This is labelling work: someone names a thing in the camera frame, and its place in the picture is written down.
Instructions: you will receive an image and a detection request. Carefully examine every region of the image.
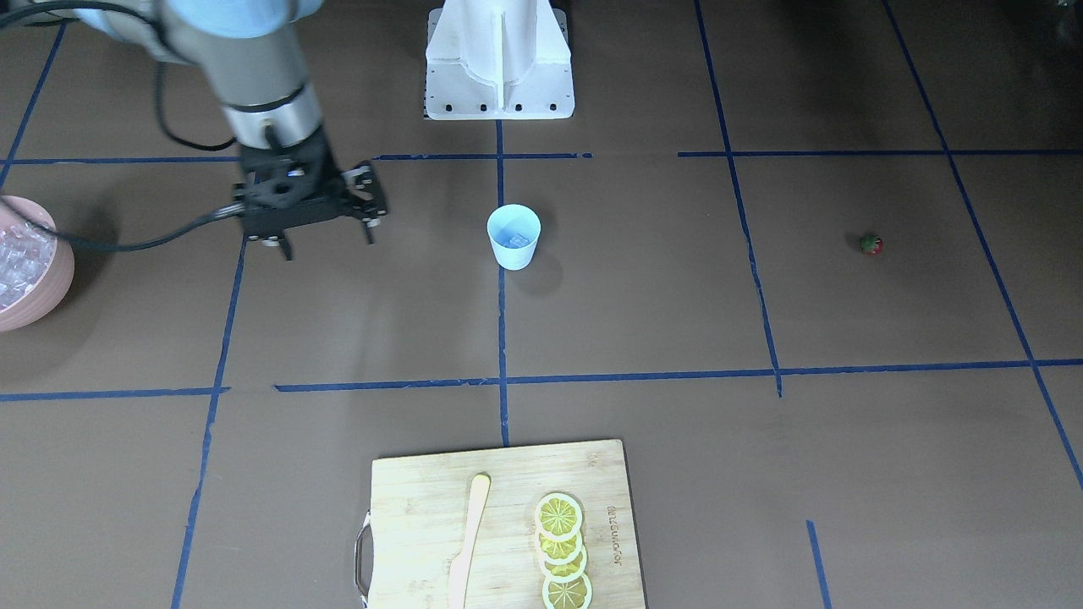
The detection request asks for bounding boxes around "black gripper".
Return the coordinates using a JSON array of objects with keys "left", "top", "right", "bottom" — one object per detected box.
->
[{"left": 239, "top": 127, "right": 377, "bottom": 261}]

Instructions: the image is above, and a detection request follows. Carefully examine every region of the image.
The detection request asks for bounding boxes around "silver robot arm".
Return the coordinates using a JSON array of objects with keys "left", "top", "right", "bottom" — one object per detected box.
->
[{"left": 3, "top": 1, "right": 389, "bottom": 260}]

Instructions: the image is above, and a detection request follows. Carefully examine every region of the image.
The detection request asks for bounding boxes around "light blue plastic cup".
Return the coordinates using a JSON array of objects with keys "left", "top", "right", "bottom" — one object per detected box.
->
[{"left": 485, "top": 204, "right": 542, "bottom": 271}]

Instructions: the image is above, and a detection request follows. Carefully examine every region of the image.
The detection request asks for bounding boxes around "clear ice cubes pile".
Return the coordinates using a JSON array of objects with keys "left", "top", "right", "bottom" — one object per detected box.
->
[{"left": 1, "top": 222, "right": 57, "bottom": 310}]

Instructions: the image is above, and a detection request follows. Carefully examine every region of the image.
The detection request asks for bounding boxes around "pink bowl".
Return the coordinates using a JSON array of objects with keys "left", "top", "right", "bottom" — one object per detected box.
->
[{"left": 1, "top": 195, "right": 74, "bottom": 332}]

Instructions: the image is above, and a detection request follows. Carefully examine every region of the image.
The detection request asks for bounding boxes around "yellow plastic knife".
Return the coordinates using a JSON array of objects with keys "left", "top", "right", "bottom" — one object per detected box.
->
[{"left": 446, "top": 472, "right": 492, "bottom": 608}]

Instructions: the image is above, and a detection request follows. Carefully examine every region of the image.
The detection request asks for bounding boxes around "bamboo cutting board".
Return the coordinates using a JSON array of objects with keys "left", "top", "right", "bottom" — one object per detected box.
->
[{"left": 355, "top": 439, "right": 647, "bottom": 608}]

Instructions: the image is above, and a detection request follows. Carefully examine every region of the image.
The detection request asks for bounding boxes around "lemon slice top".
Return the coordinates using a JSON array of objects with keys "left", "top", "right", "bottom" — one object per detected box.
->
[{"left": 534, "top": 492, "right": 584, "bottom": 542}]

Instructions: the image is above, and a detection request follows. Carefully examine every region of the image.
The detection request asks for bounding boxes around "lemon slice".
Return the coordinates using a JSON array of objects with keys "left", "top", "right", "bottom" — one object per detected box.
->
[
  {"left": 539, "top": 548, "right": 589, "bottom": 583},
  {"left": 535, "top": 532, "right": 584, "bottom": 563},
  {"left": 534, "top": 492, "right": 584, "bottom": 542},
  {"left": 542, "top": 574, "right": 593, "bottom": 609}
]

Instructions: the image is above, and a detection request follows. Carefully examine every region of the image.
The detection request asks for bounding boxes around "lemon slice bottom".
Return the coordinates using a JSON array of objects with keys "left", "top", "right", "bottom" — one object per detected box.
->
[{"left": 542, "top": 574, "right": 593, "bottom": 609}]

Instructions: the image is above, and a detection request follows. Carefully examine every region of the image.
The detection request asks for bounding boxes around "red toy strawberry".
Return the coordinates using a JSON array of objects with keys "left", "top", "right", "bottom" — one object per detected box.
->
[{"left": 859, "top": 234, "right": 885, "bottom": 255}]

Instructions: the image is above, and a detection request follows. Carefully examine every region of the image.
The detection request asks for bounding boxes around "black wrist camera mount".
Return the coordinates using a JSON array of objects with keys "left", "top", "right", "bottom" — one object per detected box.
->
[{"left": 342, "top": 161, "right": 389, "bottom": 228}]

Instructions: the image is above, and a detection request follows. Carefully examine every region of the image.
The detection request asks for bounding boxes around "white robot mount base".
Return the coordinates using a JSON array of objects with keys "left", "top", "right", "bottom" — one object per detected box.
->
[{"left": 423, "top": 1, "right": 575, "bottom": 121}]

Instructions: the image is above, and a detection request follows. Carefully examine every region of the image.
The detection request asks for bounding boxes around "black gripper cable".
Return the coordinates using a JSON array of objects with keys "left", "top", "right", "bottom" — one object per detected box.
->
[{"left": 0, "top": 0, "right": 246, "bottom": 252}]

